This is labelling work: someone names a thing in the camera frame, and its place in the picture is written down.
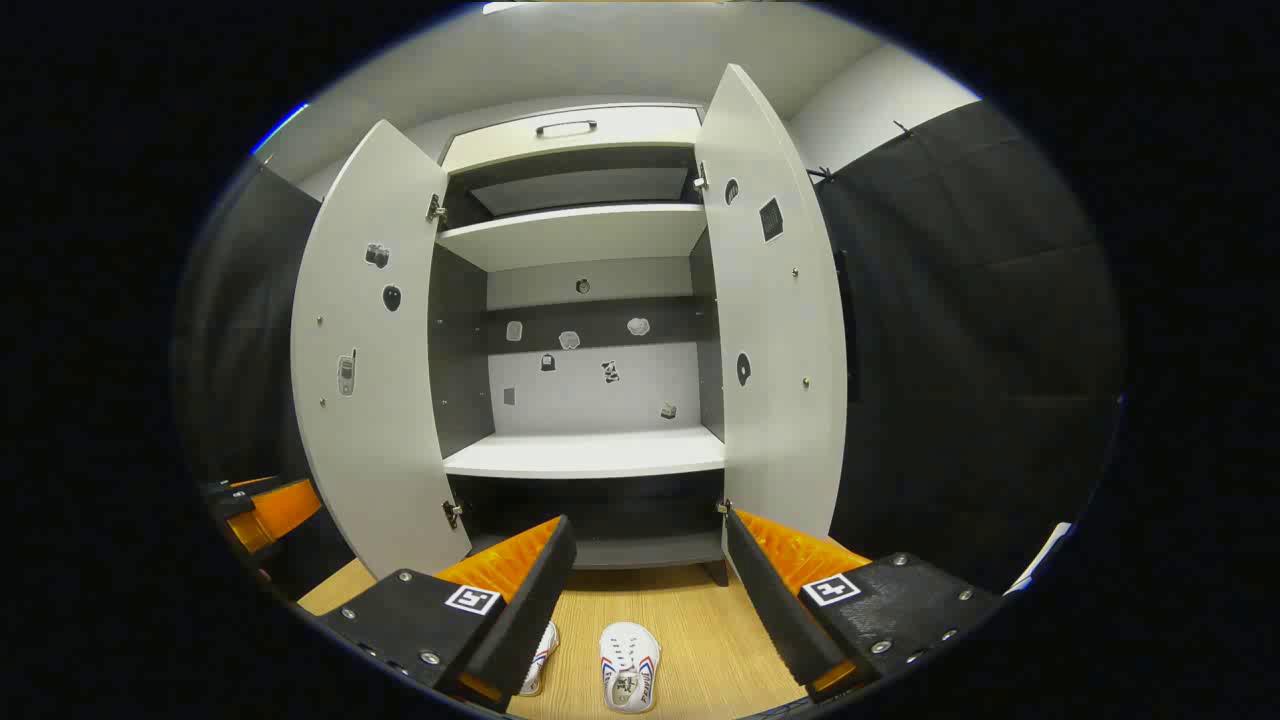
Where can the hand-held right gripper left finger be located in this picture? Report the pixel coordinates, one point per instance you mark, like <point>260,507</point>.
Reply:
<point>530,610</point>

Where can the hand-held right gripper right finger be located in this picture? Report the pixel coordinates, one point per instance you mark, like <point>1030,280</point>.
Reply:
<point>770,610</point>

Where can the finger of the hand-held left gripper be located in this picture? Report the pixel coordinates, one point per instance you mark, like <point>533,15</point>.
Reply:
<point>280,510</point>

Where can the white shoe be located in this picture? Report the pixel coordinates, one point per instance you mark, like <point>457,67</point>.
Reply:
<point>628,665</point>
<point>543,655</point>

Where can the white cabinet door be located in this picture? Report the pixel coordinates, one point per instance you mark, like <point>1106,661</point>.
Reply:
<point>370,430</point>
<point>770,330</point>

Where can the black backdrop cloth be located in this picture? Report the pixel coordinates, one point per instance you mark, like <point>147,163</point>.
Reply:
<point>960,350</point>

